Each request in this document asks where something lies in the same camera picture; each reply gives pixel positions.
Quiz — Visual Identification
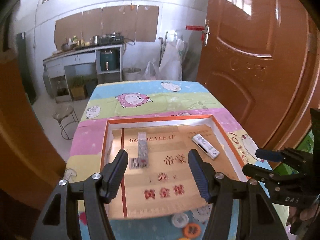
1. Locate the orange cap with label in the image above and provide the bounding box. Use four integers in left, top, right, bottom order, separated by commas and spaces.
183, 223, 201, 239

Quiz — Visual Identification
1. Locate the right hand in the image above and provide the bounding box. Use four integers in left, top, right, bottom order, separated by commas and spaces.
286, 203, 319, 235

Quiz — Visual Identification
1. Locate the white black small box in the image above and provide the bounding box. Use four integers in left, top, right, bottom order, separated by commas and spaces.
191, 134, 220, 160

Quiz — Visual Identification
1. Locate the grey patterned tall box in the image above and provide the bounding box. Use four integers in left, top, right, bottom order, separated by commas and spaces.
138, 132, 149, 168

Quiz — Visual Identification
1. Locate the orange-rimmed cardboard tray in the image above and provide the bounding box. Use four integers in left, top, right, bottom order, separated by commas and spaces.
101, 115, 246, 219

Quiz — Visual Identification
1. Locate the white bottle cap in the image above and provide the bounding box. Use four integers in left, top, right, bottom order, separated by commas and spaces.
171, 213, 189, 229

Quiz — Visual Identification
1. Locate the colourful cartoon sheep tablecloth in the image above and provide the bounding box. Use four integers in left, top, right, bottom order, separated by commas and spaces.
65, 81, 271, 239

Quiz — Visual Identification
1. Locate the round metal stool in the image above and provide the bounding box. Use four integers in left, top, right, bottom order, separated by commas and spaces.
52, 104, 79, 140

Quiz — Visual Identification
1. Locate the cardboard box with greens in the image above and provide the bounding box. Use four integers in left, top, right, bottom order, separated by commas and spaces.
69, 75, 87, 101

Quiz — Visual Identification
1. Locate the brown wooden door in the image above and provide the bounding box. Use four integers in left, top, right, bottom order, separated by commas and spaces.
197, 0, 319, 150

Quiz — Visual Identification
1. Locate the white bucket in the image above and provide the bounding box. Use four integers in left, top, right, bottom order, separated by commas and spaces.
123, 67, 142, 81

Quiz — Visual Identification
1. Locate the white plastic sack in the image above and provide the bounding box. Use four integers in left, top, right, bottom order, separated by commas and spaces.
159, 29, 188, 81

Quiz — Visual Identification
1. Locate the dark green air fryer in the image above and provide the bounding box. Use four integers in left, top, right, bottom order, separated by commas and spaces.
100, 49, 118, 72

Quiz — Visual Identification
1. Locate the grey kitchen counter cabinet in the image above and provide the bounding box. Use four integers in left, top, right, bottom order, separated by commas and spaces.
43, 44, 124, 103

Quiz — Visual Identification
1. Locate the black gas stove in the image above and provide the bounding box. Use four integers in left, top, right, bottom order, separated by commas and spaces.
98, 33, 124, 46

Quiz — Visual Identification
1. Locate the metal wok pan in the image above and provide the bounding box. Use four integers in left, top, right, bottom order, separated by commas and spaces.
61, 43, 77, 52

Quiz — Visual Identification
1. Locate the silver door handle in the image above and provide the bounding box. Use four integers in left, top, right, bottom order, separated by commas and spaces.
201, 20, 210, 47

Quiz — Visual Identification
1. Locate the cardboard wall panel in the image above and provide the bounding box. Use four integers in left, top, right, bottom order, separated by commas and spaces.
54, 5, 159, 49

